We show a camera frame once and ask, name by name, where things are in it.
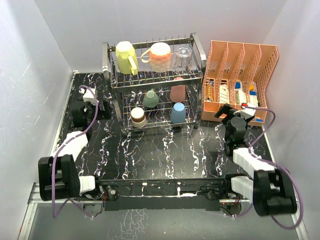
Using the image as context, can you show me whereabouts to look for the cream and brown cup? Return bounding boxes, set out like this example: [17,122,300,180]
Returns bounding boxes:
[130,107,147,128]

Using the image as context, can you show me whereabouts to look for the blue plastic cup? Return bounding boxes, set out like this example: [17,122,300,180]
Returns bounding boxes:
[170,102,186,124]

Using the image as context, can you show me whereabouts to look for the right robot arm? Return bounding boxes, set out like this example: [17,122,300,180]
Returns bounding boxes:
[214,103,298,216]

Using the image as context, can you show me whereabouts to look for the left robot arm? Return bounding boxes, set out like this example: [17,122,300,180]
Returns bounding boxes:
[38,100,112,201]

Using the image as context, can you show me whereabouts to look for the metal two-tier dish rack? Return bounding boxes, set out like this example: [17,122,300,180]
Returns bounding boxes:
[102,32,207,136]

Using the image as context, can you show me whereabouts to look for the white red box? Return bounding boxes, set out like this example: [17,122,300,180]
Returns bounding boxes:
[219,84,230,104]

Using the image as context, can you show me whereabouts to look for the white green box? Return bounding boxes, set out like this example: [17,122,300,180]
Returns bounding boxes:
[235,89,248,105]

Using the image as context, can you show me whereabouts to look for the yellow patterned box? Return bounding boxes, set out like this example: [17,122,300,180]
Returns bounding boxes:
[205,79,215,102]

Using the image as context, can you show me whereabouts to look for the blue white box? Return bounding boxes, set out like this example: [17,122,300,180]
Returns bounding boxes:
[249,82,259,107]

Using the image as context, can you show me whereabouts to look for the orange plastic file organizer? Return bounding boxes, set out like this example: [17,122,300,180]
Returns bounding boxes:
[201,40,279,127]

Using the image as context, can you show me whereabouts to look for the green ceramic cup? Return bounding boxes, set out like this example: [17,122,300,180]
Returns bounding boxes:
[142,89,159,108]

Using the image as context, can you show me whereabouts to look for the pink plastic cup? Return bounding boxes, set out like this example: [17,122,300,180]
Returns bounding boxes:
[170,85,186,103]

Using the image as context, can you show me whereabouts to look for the yellow-green faceted mug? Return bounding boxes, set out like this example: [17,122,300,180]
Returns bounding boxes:
[115,41,138,76]

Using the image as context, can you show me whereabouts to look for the clear glass cup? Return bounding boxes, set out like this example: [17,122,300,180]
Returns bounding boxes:
[171,45,193,75]

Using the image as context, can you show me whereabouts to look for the pink and cream mug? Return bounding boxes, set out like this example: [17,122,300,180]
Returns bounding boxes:
[141,42,172,73]

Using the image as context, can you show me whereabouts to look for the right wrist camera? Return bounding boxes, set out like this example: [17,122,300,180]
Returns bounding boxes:
[239,103,257,120]

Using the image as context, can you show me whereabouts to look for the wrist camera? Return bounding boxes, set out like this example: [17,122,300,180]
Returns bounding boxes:
[239,103,257,120]
[79,88,98,106]

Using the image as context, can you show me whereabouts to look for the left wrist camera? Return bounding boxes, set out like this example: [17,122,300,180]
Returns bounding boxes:
[79,88,98,106]

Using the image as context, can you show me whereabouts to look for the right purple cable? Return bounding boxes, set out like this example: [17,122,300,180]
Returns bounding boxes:
[222,102,305,230]

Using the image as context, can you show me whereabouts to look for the purple cable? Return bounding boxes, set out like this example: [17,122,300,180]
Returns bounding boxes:
[51,85,100,221]
[222,102,305,230]

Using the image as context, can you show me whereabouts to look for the aluminium frame rail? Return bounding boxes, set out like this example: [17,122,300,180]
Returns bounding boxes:
[19,187,308,240]

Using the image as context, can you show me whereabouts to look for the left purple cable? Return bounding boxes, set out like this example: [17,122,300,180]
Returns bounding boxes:
[51,85,100,221]

